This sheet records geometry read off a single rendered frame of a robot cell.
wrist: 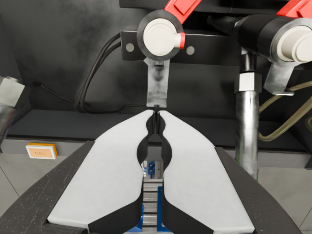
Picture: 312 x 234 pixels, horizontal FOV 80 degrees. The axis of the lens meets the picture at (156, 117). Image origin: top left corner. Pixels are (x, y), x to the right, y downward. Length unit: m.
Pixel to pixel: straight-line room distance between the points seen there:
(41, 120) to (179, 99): 0.32
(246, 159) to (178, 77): 0.29
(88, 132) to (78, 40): 0.19
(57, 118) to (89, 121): 0.08
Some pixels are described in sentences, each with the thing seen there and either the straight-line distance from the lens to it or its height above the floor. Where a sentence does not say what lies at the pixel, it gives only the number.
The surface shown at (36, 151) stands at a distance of 0.43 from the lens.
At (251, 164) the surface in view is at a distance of 0.18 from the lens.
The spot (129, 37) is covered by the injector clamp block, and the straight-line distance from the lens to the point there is 0.26.
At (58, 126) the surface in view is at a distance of 0.46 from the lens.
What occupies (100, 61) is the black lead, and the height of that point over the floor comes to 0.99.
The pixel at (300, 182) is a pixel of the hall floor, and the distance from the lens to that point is 2.31.
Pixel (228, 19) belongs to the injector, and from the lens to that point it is 0.24.
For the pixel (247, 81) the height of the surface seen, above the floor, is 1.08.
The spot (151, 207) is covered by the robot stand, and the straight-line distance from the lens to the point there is 0.76.
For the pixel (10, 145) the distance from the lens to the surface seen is 0.47.
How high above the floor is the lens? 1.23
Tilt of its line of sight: 59 degrees down
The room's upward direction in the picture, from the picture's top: 177 degrees counter-clockwise
